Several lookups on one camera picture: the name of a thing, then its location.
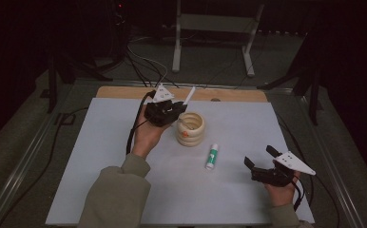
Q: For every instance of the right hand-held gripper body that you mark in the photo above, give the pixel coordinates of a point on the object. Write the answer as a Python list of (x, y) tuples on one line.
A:
[(272, 176)]

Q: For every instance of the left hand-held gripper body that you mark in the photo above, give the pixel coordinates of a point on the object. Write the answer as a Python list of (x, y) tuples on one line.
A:
[(161, 112)]

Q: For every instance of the white pen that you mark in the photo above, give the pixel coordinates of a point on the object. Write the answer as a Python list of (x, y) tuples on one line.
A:
[(189, 95)]

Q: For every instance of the cream ribbed pen holder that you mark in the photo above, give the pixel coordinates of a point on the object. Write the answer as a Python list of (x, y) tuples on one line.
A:
[(190, 137)]

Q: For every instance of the green and white glue stick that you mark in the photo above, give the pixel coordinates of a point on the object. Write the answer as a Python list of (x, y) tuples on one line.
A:
[(212, 156)]

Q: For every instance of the person's right hand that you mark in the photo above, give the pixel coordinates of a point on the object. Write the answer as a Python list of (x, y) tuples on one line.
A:
[(283, 196)]

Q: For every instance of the person's left hand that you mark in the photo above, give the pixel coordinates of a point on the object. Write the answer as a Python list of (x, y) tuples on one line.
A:
[(146, 137)]

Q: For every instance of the black stand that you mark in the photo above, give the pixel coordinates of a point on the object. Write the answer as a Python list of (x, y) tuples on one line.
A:
[(52, 85), (313, 95)]

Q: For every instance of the white table sheet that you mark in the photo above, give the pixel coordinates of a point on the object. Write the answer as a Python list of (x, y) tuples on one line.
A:
[(188, 196)]

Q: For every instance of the white metal stand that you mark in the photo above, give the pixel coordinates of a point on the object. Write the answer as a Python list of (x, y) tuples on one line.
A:
[(215, 22)]

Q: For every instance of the dark equipment rack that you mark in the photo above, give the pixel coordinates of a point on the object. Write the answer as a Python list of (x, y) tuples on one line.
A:
[(118, 28)]

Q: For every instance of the metal floor rail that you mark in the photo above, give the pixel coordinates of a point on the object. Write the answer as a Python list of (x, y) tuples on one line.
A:
[(16, 171), (333, 167)]

